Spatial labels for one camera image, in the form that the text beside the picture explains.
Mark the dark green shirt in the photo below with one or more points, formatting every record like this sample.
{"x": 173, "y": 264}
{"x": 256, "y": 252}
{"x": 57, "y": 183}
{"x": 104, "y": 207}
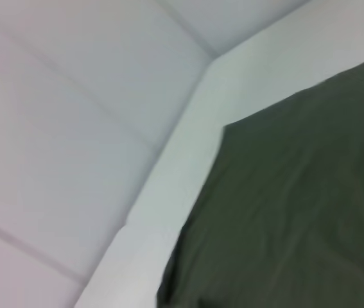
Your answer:
{"x": 291, "y": 208}

